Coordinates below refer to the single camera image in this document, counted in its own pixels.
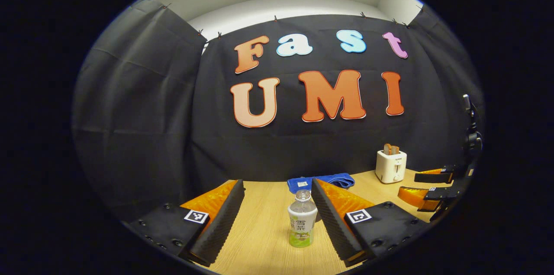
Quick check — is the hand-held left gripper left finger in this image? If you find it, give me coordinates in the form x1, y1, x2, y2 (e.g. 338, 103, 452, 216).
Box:
123, 179, 245, 267

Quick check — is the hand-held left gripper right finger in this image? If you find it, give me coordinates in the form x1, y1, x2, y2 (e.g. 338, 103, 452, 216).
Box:
311, 178, 432, 267

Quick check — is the clear water bottle white label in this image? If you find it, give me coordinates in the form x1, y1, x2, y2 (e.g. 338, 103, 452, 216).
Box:
288, 189, 318, 248

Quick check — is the cream toaster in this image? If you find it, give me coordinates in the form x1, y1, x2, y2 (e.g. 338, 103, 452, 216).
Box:
375, 149, 408, 184

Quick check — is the blue towel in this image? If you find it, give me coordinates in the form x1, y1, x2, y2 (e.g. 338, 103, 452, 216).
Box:
287, 173, 356, 194

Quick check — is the black backdrop cloth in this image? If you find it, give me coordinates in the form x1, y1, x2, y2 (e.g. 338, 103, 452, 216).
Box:
71, 0, 485, 223

